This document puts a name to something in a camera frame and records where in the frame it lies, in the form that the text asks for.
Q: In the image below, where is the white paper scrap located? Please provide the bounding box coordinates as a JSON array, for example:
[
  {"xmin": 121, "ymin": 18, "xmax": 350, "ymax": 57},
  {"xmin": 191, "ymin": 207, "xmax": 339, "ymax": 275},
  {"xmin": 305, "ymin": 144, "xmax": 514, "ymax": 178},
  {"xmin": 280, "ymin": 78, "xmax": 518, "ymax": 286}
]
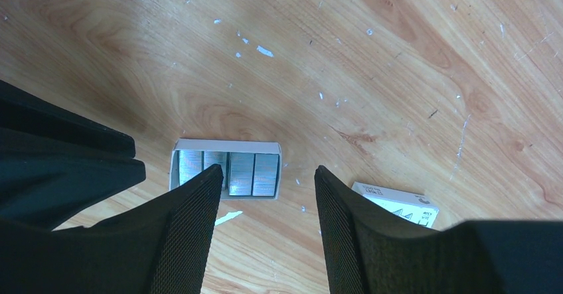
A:
[{"xmin": 214, "ymin": 210, "xmax": 243, "ymax": 226}]

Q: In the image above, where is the white staple box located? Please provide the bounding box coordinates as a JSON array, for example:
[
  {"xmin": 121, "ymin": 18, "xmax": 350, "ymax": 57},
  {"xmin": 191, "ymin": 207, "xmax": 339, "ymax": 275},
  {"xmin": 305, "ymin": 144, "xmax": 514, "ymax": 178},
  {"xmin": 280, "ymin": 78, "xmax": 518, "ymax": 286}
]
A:
[{"xmin": 351, "ymin": 182, "xmax": 440, "ymax": 228}]

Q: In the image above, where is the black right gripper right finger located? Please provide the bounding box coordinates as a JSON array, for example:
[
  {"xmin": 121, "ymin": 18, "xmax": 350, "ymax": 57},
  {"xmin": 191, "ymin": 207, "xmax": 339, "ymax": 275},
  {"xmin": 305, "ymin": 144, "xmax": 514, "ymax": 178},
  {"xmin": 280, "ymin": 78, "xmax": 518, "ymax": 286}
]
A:
[{"xmin": 315, "ymin": 166, "xmax": 562, "ymax": 293}]

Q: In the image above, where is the grey staple strips tray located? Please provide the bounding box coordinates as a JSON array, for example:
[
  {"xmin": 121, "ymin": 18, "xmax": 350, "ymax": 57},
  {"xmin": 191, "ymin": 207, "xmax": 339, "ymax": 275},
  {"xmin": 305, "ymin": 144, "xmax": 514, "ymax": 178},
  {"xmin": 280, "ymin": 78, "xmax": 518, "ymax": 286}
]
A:
[{"xmin": 169, "ymin": 139, "xmax": 283, "ymax": 200}]

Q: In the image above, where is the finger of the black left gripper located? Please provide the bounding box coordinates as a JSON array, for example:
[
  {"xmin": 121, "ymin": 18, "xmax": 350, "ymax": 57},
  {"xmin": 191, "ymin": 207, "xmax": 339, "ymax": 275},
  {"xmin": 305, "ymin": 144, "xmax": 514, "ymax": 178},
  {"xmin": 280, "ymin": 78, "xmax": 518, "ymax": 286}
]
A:
[
  {"xmin": 1, "ymin": 128, "xmax": 146, "ymax": 230},
  {"xmin": 1, "ymin": 81, "xmax": 135, "ymax": 158}
]

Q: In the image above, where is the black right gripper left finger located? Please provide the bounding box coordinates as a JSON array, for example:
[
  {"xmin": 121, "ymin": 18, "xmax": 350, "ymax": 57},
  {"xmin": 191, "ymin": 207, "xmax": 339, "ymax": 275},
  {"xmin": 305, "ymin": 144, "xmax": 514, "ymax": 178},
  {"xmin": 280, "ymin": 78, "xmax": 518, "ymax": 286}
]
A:
[{"xmin": 1, "ymin": 165, "xmax": 223, "ymax": 293}]

